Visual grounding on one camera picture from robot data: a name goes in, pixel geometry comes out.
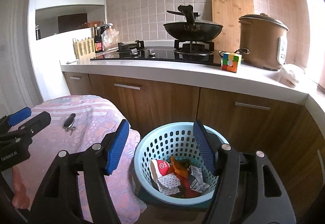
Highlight black car key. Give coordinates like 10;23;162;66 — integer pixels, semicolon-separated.
63;114;76;135

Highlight red plastic bag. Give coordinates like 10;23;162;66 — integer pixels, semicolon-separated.
181;178;201;198

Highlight white kitchen countertop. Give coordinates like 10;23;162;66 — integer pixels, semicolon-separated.
61;60;324;132

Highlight orange snack wrapper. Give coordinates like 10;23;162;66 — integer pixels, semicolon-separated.
167;156;188;181

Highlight dark soy sauce bottle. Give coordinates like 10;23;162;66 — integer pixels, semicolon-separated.
94;24;102;53

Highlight black and white wrapper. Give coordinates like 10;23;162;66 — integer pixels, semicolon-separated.
188;165;210;194

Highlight colourful puzzle cube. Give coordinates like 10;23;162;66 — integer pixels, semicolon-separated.
220;52;242;73

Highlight brown wooden kitchen cabinets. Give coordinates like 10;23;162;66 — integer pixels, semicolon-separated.
64;72;324;219

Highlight pink patterned tablecloth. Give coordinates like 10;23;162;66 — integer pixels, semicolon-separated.
14;95;146;223

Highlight clear plastic bag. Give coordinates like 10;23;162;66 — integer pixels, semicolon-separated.
101;23;119;51

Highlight wooden cutting board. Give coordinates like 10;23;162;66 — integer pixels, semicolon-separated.
211;0;255;52

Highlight light blue trash basket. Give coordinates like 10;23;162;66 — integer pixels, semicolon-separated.
134;122;219;209

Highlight black wok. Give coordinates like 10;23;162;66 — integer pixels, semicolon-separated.
164;4;223;42

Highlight brown rice cooker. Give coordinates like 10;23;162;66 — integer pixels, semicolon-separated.
238;13;289;71

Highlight beige slotted utensil basket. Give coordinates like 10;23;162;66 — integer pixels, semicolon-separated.
73;38;95;59

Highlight black gas stove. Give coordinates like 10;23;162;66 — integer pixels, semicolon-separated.
92;40;221;67

